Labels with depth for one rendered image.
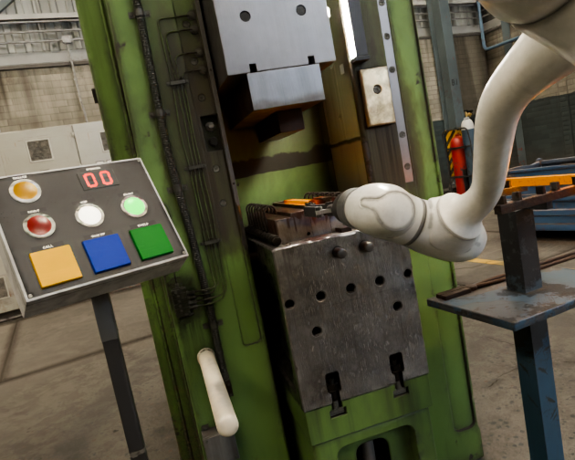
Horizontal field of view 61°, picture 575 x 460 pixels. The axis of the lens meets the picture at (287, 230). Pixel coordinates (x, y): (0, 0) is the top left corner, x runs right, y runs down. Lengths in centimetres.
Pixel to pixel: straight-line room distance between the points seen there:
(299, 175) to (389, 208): 96
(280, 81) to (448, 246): 63
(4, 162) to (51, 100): 120
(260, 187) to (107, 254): 84
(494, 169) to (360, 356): 71
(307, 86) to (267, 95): 11
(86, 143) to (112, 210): 536
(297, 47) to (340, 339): 78
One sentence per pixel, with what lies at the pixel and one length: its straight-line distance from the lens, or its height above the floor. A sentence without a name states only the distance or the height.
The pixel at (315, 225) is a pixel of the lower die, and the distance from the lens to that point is 134.
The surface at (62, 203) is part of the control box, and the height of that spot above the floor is 112.
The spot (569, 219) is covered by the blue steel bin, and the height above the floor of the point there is 20.
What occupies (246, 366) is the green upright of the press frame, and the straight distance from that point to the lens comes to 152.
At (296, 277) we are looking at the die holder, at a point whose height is 83.
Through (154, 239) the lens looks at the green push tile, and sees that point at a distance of 111.
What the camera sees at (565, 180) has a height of 95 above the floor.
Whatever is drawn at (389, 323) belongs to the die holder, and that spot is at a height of 64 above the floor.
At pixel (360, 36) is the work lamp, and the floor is 144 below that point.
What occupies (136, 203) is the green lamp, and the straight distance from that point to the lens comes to 116.
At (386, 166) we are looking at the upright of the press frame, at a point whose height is 106.
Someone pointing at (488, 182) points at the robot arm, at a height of 102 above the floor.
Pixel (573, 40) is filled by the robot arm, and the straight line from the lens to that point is 50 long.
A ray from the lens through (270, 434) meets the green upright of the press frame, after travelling 162.
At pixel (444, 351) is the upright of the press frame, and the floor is 42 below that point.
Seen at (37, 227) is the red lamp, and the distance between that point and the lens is 109.
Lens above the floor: 111
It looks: 7 degrees down
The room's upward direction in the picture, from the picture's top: 11 degrees counter-clockwise
